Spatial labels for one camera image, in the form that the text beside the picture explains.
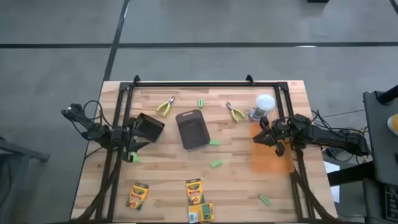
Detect orange translucent bin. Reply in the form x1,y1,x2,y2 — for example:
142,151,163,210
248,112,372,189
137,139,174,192
250,122,295,174

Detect yellow green Crayola crayon box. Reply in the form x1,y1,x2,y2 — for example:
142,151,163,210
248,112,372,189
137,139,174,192
126,182,150,211
185,178,205,206
187,202,215,224

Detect grey plastic bin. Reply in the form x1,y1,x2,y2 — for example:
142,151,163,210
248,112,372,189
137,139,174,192
175,109,211,151

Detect black floor beam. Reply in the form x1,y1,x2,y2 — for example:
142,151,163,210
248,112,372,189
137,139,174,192
326,161,376,187

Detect black keyboard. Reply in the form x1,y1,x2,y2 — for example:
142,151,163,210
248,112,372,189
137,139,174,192
384,185,398,222

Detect white paper sheet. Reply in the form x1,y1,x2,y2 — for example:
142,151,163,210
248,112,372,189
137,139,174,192
323,161,341,203

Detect yellow-handled pliers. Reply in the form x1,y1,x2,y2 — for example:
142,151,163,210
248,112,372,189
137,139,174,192
156,95,176,118
225,101,246,123

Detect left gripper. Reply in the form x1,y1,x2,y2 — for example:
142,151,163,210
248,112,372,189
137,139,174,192
123,117,150,163

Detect grey equipment cart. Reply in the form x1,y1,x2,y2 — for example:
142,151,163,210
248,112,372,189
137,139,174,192
362,90,398,224

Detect yellow round object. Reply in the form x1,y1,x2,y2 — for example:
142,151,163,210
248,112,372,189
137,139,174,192
387,114,398,136

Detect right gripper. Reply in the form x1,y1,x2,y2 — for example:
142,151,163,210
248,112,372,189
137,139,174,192
252,116,292,157

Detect black pole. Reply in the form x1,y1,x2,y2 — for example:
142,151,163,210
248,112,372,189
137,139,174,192
376,85,398,105

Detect black mesh basket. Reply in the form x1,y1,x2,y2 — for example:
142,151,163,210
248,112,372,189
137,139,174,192
134,113,165,143

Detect grey metal furniture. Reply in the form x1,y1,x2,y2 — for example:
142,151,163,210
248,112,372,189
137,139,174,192
0,136,50,224

